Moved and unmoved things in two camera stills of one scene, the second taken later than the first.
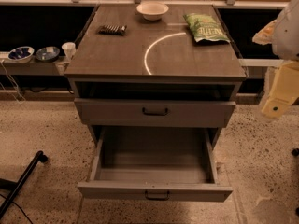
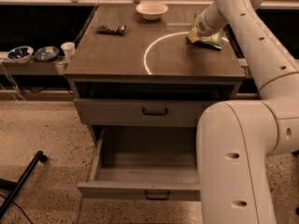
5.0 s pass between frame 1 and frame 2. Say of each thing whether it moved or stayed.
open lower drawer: stayed
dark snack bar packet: stayed
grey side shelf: stayed
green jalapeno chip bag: moved
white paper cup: stayed
